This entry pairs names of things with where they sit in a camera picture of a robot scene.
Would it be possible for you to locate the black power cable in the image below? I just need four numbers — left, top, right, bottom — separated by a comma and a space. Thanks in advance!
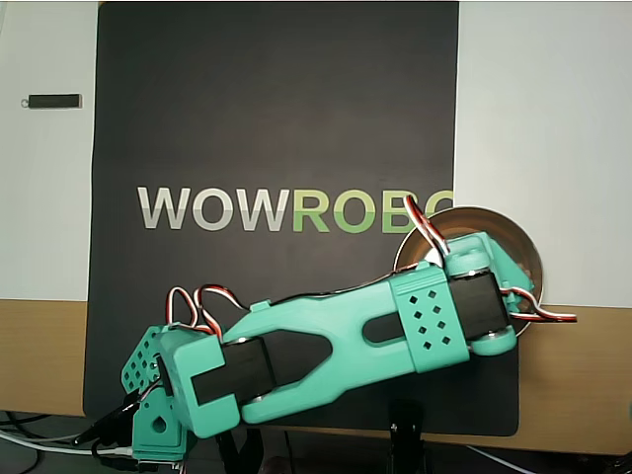
0, 410, 53, 432

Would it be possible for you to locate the black table clamp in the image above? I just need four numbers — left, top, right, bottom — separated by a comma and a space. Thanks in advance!
73, 389, 147, 445
215, 427, 267, 474

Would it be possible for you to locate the black camera stand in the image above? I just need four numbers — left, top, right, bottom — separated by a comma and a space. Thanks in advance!
386, 398, 427, 474

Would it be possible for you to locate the tricolour wrist servo cable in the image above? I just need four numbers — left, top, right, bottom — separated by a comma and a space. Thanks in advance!
402, 195, 451, 257

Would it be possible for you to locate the tricolour gripper servo cable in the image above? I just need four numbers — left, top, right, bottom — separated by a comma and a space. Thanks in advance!
498, 285, 579, 326

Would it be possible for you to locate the black WOWROBO mat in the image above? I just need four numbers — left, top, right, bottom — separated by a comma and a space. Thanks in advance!
82, 1, 520, 438

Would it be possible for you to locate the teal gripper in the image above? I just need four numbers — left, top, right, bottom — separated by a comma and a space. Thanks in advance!
486, 235, 539, 318

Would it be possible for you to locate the metal bowl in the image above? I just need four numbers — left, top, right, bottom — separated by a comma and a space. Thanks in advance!
394, 205, 545, 338

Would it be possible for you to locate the white cable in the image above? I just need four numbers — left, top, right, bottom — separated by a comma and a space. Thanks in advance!
0, 428, 135, 456
468, 445, 527, 474

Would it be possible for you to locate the tricolour shoulder servo cable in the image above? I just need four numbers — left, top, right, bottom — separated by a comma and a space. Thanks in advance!
166, 283, 248, 340

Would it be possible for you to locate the black USB stick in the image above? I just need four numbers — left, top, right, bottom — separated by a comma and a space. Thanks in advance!
20, 93, 84, 111

